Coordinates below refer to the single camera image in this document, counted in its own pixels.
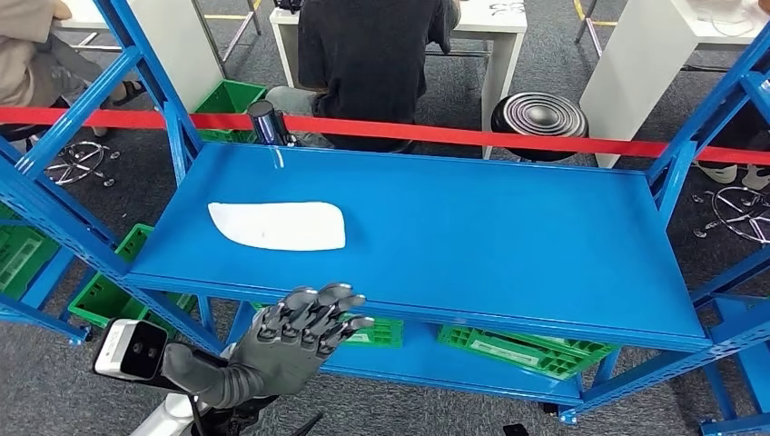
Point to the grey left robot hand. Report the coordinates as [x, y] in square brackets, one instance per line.
[283, 355]

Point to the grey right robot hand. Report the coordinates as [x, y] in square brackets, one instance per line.
[516, 431]

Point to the white curved panel part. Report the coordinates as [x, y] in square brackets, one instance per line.
[283, 225]

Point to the green plastic crate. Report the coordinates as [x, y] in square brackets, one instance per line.
[511, 352]
[379, 334]
[102, 301]
[231, 99]
[24, 259]

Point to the red barrier belt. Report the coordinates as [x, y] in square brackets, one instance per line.
[421, 133]

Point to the chrome stool base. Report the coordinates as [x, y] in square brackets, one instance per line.
[759, 218]
[78, 162]

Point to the person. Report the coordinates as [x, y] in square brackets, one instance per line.
[719, 173]
[367, 60]
[24, 54]

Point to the black device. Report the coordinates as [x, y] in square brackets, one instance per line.
[287, 5]

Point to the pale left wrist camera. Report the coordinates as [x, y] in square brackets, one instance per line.
[117, 349]

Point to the chrome barrier stanchion post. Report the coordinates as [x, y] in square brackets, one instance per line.
[267, 123]

